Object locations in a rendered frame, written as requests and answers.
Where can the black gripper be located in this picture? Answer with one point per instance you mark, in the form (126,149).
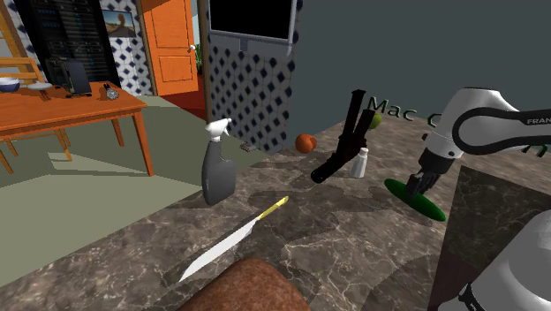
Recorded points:
(434,167)

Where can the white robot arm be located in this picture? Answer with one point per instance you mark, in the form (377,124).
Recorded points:
(478,113)

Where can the green flat plate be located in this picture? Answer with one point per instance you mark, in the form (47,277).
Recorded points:
(426,206)

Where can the green apple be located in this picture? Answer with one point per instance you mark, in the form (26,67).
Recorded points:
(376,121)

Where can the small white bottle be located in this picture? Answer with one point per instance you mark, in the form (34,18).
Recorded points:
(359,163)

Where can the black angular tool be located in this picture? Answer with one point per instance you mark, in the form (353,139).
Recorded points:
(344,146)

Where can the orange round fruit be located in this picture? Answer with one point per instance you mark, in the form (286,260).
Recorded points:
(305,143)

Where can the grey spray bottle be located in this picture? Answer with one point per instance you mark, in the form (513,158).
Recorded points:
(218,176)

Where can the brown bread loaf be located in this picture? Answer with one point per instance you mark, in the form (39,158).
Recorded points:
(249,288)

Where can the orange door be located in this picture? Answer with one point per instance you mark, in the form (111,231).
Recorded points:
(170,45)

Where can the orange wooden table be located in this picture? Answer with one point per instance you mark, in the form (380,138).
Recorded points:
(64,110)

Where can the black shelf unit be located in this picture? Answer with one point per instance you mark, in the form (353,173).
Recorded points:
(69,34)

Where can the framed wall picture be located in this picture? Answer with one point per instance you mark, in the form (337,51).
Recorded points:
(118,23)

